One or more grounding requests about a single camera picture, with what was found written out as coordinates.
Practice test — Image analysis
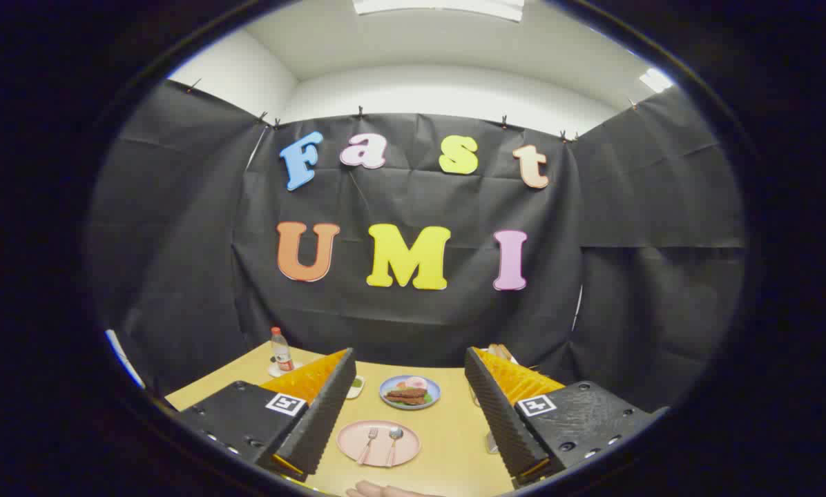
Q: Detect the small ceiling light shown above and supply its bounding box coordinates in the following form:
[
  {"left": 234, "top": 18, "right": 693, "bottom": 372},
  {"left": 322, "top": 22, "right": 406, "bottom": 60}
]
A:
[{"left": 638, "top": 68, "right": 673, "bottom": 94}]

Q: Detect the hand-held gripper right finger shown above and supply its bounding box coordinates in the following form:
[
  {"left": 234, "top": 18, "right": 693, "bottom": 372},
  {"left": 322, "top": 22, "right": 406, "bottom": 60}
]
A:
[{"left": 464, "top": 347, "right": 669, "bottom": 489}]

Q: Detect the long ceiling light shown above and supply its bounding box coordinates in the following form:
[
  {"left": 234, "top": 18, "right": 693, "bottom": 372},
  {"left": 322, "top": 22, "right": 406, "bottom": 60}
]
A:
[{"left": 352, "top": 0, "right": 526, "bottom": 23}]

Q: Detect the blue plate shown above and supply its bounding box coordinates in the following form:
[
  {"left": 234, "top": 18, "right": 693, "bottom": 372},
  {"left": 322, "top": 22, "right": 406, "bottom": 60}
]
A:
[{"left": 379, "top": 375, "right": 441, "bottom": 411}]

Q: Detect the clear water bottle red label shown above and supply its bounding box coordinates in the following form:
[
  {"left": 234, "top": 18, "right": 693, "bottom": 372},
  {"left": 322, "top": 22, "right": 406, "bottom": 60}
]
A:
[{"left": 271, "top": 327, "right": 294, "bottom": 373}]

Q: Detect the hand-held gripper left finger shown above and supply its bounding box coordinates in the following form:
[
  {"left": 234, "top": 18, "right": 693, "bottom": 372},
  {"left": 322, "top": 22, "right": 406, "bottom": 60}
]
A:
[{"left": 177, "top": 348, "right": 357, "bottom": 483}]

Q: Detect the pink plate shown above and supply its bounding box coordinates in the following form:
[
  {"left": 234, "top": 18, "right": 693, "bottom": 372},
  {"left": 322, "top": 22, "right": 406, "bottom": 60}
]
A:
[{"left": 336, "top": 420, "right": 422, "bottom": 468}]

